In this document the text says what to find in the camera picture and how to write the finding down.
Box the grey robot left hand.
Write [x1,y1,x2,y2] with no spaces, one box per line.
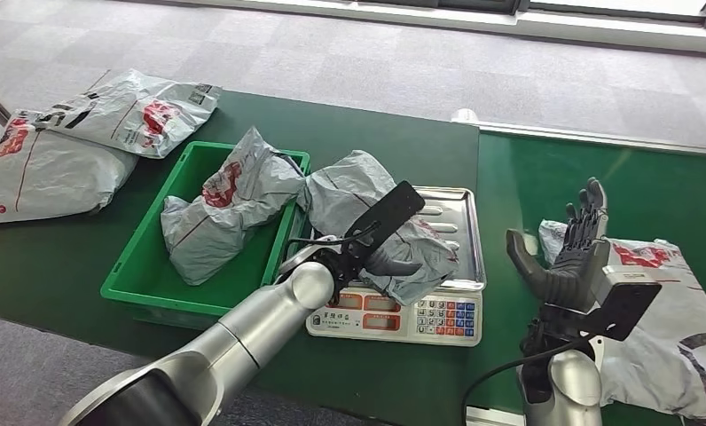
[335,248,423,297]

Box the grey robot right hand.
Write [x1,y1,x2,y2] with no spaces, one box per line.
[505,177,612,313]

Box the green conveyor belt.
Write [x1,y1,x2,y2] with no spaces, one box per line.
[466,131,706,426]

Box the large grey courier package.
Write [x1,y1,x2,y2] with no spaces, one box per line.
[537,220,706,424]

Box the grey package with red logo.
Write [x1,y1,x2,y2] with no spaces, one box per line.
[160,126,307,288]

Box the flat grey package with labels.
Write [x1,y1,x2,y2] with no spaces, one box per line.
[35,68,224,160]

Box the big pale grey package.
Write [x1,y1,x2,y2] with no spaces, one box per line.
[0,109,139,226]

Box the white electronic scale body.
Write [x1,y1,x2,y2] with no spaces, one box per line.
[304,281,484,348]

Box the green plastic crate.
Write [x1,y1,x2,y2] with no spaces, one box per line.
[100,140,312,332]

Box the white window sill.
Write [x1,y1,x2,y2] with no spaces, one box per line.
[123,0,706,57]

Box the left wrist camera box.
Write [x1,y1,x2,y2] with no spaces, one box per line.
[341,180,427,265]

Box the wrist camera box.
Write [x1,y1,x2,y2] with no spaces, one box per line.
[564,264,663,343]
[341,180,427,265]

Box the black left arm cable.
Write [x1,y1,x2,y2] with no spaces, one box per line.
[286,222,383,249]

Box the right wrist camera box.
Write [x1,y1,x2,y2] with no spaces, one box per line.
[564,264,663,343]

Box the silver conveyor side rail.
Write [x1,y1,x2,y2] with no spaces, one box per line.
[476,120,706,159]
[466,406,526,426]

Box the dark window frame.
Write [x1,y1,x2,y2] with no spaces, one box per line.
[388,0,706,30]

